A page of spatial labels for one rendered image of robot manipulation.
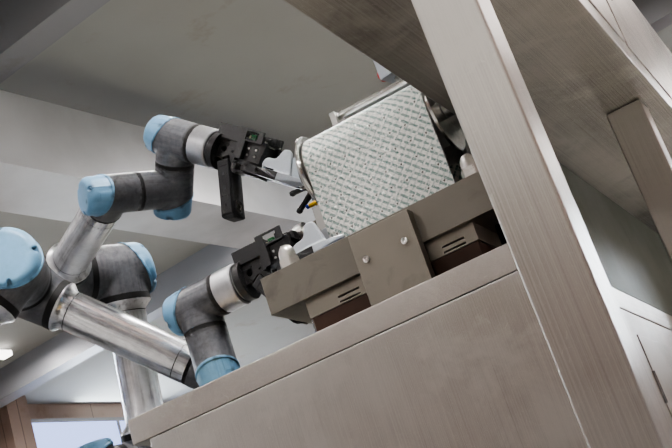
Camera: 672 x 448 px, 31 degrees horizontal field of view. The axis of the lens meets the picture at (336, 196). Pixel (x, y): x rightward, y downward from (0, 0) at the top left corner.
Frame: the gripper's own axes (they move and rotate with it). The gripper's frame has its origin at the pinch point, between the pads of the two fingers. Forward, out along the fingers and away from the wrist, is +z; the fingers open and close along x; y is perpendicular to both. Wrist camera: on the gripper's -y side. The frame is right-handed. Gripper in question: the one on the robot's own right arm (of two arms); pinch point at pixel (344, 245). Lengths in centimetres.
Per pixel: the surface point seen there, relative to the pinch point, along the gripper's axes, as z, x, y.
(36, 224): -464, 556, 328
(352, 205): 3.7, -0.3, 5.5
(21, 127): -298, 337, 270
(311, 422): -2.9, -26.0, -30.6
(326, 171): 1.3, -0.2, 13.2
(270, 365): -6.4, -26.0, -20.7
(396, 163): 13.5, -0.3, 8.6
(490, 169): 47, -77, -27
